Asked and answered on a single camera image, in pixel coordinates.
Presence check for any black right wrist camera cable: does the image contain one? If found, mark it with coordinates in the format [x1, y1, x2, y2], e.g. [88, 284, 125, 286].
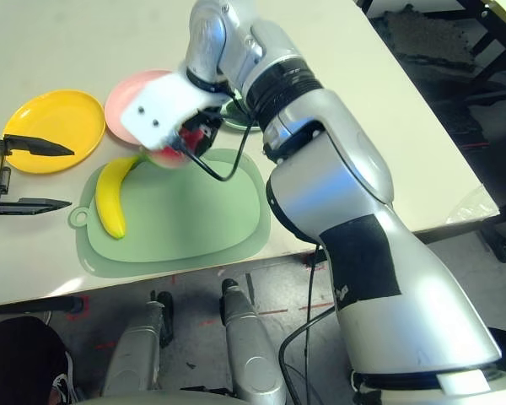
[179, 90, 261, 182]

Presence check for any black floor cable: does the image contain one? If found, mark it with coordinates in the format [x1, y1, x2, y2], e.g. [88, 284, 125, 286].
[277, 244, 336, 405]

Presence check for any person leg in black trousers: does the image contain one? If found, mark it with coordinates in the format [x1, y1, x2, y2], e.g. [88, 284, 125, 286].
[0, 316, 75, 405]

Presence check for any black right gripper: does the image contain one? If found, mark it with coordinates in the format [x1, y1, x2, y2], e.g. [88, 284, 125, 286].
[184, 108, 224, 157]

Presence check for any silver right robot leg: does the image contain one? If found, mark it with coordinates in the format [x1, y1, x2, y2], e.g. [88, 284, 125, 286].
[218, 278, 288, 405]

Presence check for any pink plastic plate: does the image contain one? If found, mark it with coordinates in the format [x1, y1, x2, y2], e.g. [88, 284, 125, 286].
[104, 70, 186, 147]

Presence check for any yellow toy banana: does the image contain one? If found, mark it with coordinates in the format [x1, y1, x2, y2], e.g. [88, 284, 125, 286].
[94, 154, 141, 241]

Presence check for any black shoe with white laces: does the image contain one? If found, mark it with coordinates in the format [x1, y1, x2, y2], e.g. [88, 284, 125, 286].
[52, 352, 82, 402]

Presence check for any black table leg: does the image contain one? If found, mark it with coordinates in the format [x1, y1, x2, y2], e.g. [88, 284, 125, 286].
[0, 294, 88, 316]
[480, 202, 506, 263]

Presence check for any mint green plastic plate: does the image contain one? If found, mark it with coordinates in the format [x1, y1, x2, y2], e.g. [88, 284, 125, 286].
[218, 99, 263, 133]

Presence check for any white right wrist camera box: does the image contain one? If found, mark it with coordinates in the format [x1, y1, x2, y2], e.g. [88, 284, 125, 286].
[120, 71, 231, 152]

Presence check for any beige robot torso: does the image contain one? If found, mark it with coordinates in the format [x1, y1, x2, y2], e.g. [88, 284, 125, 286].
[73, 387, 245, 405]

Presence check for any red toy watermelon slice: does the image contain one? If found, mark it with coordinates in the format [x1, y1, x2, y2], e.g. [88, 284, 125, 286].
[139, 126, 207, 170]

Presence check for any yellow plastic plate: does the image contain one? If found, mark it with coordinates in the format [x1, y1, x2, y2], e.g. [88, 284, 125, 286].
[3, 88, 106, 175]

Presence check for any green cutting board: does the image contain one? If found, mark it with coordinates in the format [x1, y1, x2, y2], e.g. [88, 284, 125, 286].
[68, 148, 272, 278]

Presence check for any clear plastic bag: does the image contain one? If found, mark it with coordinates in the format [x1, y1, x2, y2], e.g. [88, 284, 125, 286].
[445, 185, 502, 224]

